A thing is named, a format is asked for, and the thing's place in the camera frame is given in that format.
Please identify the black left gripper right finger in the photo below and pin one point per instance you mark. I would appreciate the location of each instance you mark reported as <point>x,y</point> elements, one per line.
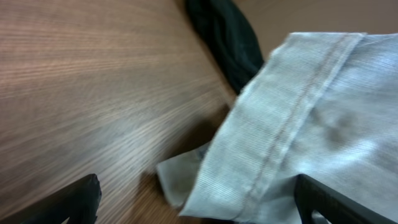
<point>317,203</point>

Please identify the black folded garment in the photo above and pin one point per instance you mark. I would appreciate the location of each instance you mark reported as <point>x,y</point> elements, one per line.
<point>229,37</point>

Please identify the light blue denim shorts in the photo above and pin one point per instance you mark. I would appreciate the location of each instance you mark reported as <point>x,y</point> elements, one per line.
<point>324,105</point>

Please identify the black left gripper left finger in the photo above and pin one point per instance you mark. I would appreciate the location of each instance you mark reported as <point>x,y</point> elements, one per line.
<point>76,203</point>

